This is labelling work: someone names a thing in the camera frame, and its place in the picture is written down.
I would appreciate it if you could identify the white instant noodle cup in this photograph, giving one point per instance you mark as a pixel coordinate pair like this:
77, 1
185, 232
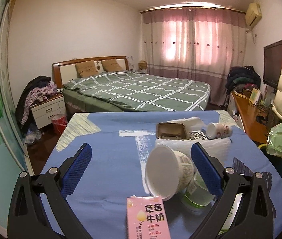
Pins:
167, 172

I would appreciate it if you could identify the brown pillow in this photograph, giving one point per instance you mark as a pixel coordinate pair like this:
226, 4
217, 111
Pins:
111, 65
86, 69

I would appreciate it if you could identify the left brown pillow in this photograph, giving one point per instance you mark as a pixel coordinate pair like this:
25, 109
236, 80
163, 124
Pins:
86, 69

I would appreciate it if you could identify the tissue box on far nightstand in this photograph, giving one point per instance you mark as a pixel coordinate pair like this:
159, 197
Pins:
142, 65

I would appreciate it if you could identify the blue patterned table cloth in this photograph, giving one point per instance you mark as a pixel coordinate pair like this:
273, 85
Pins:
121, 143

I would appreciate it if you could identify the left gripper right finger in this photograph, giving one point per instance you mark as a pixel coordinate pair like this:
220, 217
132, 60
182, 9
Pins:
254, 216

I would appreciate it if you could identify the white bedside nightstand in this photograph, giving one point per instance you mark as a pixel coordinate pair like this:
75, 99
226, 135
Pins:
44, 112

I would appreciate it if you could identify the red bucket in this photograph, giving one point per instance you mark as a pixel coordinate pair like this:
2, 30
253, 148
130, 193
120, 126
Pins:
59, 122

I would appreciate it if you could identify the pink strawberry milk carton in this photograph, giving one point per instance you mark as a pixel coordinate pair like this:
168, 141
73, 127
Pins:
146, 218

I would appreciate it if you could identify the clothes pile on nightstand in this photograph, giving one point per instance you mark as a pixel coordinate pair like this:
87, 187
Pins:
40, 86

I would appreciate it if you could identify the right brown pillow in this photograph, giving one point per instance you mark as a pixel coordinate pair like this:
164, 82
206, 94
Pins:
111, 65

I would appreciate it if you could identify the dark clothes pile on sideboard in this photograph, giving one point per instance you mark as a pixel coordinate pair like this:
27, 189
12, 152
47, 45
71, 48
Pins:
241, 75

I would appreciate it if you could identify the clear green plastic cup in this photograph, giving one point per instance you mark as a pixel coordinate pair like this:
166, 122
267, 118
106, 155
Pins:
197, 194

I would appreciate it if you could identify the bed with green quilt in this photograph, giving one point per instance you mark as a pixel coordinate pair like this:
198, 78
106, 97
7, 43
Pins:
125, 90

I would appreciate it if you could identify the framed picture on sideboard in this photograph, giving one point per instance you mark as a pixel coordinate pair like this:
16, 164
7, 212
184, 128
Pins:
255, 96

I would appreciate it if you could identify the black television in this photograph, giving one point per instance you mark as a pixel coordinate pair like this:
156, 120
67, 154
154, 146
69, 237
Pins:
272, 64

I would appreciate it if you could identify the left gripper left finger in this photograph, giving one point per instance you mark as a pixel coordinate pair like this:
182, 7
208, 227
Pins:
27, 217

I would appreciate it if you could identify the floral tissue box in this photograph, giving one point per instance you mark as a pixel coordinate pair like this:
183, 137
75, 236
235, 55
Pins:
197, 135

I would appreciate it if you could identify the pink white curtains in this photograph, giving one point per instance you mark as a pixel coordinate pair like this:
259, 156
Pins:
199, 44

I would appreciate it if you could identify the yellow rimmed trash bin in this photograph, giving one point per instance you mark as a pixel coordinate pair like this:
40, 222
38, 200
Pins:
276, 161

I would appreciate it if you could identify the wooden sideboard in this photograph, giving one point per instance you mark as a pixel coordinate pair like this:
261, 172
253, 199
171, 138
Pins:
257, 132

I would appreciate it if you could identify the wall air conditioner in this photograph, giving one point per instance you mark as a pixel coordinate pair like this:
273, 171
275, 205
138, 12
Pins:
253, 15

